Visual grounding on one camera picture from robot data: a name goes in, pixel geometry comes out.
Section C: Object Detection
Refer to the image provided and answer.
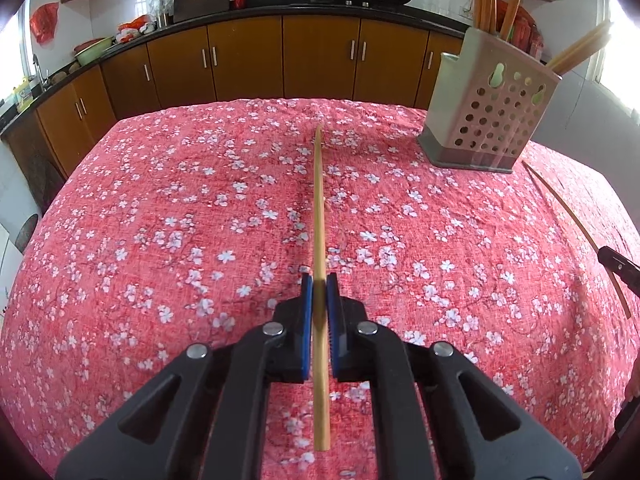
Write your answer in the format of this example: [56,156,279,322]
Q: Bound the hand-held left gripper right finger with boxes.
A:
[325,272,583,480]

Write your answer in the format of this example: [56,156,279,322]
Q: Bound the green basin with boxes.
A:
[74,36,115,67]

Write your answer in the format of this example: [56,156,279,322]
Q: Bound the gas stove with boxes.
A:
[290,0,416,11]

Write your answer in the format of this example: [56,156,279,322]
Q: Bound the perforated beige chopstick holder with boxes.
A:
[417,26,563,174]

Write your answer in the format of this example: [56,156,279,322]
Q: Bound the red hanging plastic bag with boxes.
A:
[29,2,60,45]

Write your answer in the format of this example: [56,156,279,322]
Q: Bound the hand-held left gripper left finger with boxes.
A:
[55,272,316,480]

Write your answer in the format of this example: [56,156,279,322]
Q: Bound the clear glass jars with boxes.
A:
[150,0,175,28]

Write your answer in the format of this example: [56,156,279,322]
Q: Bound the dark woven basket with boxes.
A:
[25,152,66,211]

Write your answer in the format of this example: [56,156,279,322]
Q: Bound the long wooden chopstick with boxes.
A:
[521,160,632,320]
[311,124,333,453]

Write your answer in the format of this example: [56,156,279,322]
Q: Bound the red and white plastic bag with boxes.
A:
[116,14,156,43]

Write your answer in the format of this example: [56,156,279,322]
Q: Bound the metal faucet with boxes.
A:
[31,54,48,91]

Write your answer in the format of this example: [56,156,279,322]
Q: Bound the brown lower kitchen cabinets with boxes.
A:
[0,14,471,196]

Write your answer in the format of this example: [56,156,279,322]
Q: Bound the bright window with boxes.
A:
[595,0,640,126]

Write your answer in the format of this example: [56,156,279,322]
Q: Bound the black kitchen countertop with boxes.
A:
[0,0,473,136]

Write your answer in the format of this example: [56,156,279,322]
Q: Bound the bundle of wooden chopsticks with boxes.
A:
[472,0,613,75]

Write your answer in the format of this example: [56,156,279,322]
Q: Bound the yellow oil bottle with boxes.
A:
[10,76,38,113]

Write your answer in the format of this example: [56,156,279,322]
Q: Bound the red packages in bags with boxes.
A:
[495,2,546,63]

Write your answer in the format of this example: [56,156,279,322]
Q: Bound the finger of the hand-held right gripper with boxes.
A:
[597,245,640,297]

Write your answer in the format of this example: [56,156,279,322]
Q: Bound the white bucket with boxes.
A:
[0,212,38,256]

